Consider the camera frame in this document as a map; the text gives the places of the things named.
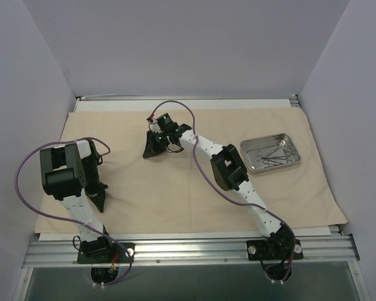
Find aluminium right side rail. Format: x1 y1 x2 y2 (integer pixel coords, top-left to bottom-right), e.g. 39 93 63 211
289 95 301 108

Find aluminium rail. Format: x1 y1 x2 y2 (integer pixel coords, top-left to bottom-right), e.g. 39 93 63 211
289 95 301 108
23 235 360 268

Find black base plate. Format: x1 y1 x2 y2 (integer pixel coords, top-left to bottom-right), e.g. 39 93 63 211
246 240 293 261
76 240 135 264

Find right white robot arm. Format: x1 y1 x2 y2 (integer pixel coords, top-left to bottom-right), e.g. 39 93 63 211
143 113 295 259

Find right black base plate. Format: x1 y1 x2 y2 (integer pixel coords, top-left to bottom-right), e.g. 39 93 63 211
246 240 293 261

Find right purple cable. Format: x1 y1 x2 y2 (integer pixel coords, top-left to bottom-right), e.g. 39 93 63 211
147 100 297 282

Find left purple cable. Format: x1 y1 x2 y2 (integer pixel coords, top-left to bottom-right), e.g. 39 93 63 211
14 136 135 288

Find stainless steel instrument tray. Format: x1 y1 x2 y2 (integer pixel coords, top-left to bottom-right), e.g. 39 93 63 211
240 133 301 174

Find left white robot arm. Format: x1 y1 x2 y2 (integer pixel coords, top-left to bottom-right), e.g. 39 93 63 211
39 139 114 263

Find steel surgical scissors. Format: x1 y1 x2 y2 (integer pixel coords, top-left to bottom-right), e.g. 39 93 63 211
263 140 285 157

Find purple cable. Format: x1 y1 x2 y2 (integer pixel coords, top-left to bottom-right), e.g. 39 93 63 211
147 100 297 282
14 136 135 288

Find steel surgical forceps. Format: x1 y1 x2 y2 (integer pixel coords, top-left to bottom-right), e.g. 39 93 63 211
261 150 296 168

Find aluminium front rail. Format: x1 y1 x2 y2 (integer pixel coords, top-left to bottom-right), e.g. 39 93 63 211
23 235 360 268

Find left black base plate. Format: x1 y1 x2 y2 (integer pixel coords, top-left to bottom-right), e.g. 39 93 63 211
76 240 135 264

